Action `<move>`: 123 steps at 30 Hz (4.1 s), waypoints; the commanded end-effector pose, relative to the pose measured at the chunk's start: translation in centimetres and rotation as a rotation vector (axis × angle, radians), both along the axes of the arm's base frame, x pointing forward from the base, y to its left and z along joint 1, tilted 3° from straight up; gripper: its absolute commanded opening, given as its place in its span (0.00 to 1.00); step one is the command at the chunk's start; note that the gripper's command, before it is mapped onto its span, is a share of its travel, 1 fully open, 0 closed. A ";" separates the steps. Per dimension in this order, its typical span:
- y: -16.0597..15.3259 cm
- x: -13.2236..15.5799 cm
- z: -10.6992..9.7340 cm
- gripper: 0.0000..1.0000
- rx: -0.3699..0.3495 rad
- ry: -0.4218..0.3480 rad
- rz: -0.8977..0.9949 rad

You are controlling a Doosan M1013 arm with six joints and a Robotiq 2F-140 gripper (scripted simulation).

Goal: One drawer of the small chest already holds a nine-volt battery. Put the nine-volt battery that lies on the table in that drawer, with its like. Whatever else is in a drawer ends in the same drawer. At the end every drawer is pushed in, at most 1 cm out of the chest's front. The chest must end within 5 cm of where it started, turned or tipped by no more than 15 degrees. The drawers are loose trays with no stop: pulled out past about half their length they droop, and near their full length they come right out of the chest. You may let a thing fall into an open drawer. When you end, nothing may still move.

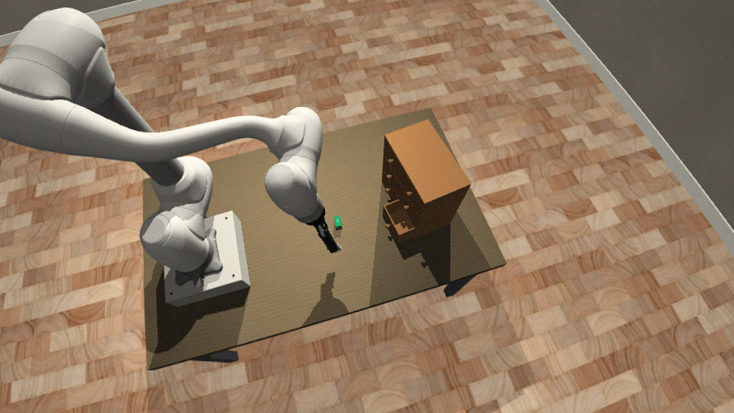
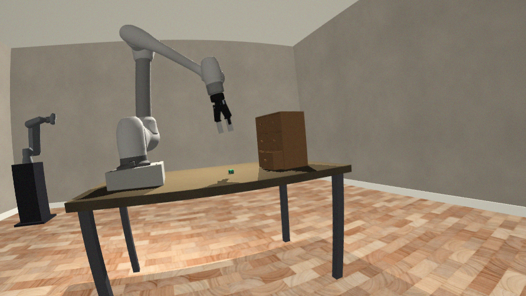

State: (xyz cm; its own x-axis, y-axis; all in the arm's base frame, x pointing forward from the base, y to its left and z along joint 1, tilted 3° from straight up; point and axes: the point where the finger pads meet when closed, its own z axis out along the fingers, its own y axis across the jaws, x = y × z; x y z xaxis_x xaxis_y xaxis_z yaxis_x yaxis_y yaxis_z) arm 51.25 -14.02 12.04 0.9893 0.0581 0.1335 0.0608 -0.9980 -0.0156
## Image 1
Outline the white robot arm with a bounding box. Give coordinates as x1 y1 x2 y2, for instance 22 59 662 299
0 7 323 289

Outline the brown wooden drawer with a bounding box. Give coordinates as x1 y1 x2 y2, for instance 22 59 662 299
384 138 403 182
399 186 419 227
383 172 398 202
383 156 400 195
402 170 423 215
383 199 415 244

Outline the orange-brown wooden chest of drawers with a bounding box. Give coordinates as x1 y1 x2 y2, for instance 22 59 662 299
383 119 471 239

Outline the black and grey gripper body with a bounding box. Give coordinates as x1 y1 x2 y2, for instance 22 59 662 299
305 207 325 230

